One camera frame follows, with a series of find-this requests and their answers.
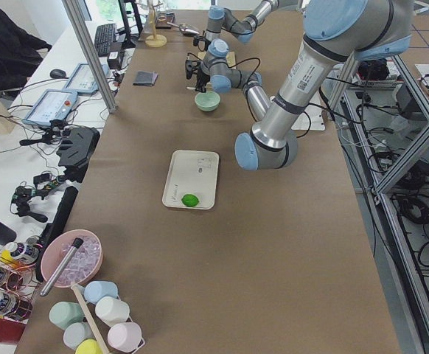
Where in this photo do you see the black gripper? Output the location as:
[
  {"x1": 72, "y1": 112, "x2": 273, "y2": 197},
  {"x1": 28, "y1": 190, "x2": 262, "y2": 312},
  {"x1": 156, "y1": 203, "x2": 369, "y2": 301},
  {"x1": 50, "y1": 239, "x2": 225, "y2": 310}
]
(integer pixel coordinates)
[
  {"x1": 192, "y1": 35, "x2": 209, "y2": 50},
  {"x1": 184, "y1": 53, "x2": 210, "y2": 92}
]

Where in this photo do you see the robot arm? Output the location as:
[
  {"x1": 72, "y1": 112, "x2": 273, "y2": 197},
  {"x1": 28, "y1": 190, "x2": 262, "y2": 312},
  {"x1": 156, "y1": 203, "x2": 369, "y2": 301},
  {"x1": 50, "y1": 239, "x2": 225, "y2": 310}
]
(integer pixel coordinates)
[
  {"x1": 193, "y1": 0, "x2": 303, "y2": 52},
  {"x1": 186, "y1": 0, "x2": 414, "y2": 170}
]

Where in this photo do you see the mint green bowl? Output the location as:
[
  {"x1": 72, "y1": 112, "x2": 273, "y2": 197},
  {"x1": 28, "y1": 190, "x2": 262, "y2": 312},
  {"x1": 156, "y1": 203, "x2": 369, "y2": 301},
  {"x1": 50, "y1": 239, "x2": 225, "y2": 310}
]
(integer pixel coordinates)
[{"x1": 195, "y1": 91, "x2": 220, "y2": 112}]

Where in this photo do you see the pink bowl with ice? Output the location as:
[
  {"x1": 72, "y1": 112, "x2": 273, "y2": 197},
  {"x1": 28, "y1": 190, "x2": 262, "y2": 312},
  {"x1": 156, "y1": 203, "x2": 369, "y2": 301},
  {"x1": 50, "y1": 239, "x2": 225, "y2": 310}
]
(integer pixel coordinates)
[{"x1": 41, "y1": 229, "x2": 103, "y2": 288}]

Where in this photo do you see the steel scoop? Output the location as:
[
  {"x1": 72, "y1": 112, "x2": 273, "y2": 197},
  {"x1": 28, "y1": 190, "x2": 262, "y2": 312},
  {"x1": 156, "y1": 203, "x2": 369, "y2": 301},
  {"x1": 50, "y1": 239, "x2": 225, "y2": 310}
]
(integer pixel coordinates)
[{"x1": 168, "y1": 22, "x2": 200, "y2": 36}]

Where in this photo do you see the wooden cutting board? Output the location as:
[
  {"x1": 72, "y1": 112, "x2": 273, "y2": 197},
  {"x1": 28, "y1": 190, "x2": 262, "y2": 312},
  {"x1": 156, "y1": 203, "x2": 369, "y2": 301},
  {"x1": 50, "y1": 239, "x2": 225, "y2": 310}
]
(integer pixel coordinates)
[{"x1": 197, "y1": 51, "x2": 237, "y2": 68}]

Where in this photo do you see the wooden mug tree stand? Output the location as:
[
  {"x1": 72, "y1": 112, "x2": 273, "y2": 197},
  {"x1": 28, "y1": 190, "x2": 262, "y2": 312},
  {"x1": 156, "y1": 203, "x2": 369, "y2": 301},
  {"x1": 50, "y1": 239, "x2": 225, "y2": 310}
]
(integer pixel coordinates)
[{"x1": 144, "y1": 0, "x2": 167, "y2": 48}]

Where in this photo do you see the grey folded cloth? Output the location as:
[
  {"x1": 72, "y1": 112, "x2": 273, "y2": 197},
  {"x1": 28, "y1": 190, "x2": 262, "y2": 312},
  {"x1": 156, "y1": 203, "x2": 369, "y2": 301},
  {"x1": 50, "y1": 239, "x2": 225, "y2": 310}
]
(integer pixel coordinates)
[{"x1": 133, "y1": 71, "x2": 158, "y2": 86}]

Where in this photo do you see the beige rabbit tray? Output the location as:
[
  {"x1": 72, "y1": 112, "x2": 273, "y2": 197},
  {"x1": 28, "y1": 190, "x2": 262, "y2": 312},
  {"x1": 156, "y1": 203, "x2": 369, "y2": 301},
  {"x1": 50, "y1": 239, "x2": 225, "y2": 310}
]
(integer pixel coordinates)
[{"x1": 162, "y1": 150, "x2": 220, "y2": 210}]

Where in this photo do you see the black keyboard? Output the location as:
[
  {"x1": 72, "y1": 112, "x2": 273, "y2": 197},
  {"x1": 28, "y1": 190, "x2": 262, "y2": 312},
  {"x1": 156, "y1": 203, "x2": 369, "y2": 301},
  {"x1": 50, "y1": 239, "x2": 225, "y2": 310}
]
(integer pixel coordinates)
[{"x1": 94, "y1": 23, "x2": 116, "y2": 57}]

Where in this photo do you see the green lime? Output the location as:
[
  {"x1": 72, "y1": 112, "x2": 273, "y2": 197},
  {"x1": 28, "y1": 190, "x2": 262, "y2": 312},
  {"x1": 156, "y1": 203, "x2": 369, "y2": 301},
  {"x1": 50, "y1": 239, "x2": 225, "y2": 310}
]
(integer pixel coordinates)
[{"x1": 181, "y1": 193, "x2": 200, "y2": 207}]

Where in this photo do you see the far teach pendant tablet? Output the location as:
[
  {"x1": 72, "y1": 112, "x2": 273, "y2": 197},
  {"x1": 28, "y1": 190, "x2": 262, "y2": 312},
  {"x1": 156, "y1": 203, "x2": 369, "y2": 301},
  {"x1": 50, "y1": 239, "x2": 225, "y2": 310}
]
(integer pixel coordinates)
[{"x1": 63, "y1": 63, "x2": 98, "y2": 95}]

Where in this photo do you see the teach pendant tablet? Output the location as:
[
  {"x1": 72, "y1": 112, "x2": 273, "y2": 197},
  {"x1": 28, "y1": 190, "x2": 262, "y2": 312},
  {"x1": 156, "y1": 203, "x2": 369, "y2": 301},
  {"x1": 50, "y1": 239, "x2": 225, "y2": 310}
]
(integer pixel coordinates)
[
  {"x1": 63, "y1": 63, "x2": 98, "y2": 95},
  {"x1": 22, "y1": 89, "x2": 78, "y2": 127}
]

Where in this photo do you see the black controller device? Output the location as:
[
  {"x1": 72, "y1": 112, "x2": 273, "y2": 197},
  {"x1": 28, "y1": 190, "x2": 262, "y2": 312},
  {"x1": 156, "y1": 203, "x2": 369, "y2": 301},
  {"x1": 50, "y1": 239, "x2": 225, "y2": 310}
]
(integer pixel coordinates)
[{"x1": 57, "y1": 127, "x2": 100, "y2": 182}]

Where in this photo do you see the black computer mouse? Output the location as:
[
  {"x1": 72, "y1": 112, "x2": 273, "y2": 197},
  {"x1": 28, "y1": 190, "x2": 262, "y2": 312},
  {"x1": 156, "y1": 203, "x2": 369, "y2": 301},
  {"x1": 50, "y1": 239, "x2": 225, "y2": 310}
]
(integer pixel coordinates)
[{"x1": 49, "y1": 69, "x2": 67, "y2": 79}]

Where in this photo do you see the near teach pendant tablet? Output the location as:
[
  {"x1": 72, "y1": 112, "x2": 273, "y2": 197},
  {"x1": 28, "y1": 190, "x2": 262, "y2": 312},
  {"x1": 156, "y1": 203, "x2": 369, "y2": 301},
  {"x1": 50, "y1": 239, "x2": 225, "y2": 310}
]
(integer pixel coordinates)
[{"x1": 22, "y1": 89, "x2": 78, "y2": 127}]

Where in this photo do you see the person in black clothes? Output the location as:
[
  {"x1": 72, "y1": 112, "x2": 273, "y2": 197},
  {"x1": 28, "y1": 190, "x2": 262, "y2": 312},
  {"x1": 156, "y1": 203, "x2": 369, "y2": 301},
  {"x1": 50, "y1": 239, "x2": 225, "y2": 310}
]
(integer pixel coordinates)
[{"x1": 0, "y1": 9, "x2": 52, "y2": 91}]

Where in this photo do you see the steel muddler rod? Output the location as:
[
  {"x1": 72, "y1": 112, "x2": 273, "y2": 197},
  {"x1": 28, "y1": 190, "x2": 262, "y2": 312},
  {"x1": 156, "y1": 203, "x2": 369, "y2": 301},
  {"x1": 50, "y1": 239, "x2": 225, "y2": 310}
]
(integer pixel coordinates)
[{"x1": 40, "y1": 237, "x2": 84, "y2": 296}]

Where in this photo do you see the blue plastic cup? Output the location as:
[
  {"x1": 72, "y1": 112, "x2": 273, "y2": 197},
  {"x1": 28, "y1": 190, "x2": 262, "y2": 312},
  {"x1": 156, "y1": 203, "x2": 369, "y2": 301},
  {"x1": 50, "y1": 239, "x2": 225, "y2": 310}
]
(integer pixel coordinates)
[{"x1": 83, "y1": 280, "x2": 119, "y2": 305}]

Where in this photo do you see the white plastic cup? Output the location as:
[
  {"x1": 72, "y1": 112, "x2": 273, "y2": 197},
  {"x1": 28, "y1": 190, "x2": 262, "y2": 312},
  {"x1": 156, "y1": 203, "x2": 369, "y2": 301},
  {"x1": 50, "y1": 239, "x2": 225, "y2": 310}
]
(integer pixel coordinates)
[{"x1": 95, "y1": 296, "x2": 130, "y2": 327}]

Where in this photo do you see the pink plastic cup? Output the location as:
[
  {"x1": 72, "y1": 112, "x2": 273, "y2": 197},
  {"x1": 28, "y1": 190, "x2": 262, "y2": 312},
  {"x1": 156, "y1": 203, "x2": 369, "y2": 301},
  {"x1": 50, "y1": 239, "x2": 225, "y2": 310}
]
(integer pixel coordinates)
[{"x1": 107, "y1": 322, "x2": 142, "y2": 353}]

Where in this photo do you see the green plastic cup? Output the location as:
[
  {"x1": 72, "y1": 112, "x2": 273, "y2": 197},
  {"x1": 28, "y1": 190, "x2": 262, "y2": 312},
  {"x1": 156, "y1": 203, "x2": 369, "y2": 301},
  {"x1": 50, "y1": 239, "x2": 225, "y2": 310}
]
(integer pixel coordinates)
[{"x1": 49, "y1": 302, "x2": 84, "y2": 330}]

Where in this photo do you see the grey plastic cup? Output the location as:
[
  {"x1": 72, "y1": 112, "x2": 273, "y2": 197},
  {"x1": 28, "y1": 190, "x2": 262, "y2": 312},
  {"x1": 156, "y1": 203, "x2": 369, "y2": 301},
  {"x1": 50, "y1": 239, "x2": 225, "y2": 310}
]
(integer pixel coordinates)
[{"x1": 63, "y1": 322, "x2": 94, "y2": 350}]

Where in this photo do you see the yellow plastic cup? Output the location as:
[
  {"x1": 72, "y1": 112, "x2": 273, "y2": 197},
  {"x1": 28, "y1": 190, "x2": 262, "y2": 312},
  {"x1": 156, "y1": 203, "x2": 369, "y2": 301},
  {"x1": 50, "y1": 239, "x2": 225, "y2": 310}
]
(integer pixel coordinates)
[{"x1": 75, "y1": 339, "x2": 102, "y2": 354}]

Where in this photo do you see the aluminium frame post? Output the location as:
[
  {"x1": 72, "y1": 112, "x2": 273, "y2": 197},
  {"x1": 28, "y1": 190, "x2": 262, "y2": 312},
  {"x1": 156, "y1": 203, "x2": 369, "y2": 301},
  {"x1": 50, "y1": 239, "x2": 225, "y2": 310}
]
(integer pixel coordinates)
[{"x1": 62, "y1": 0, "x2": 116, "y2": 114}]

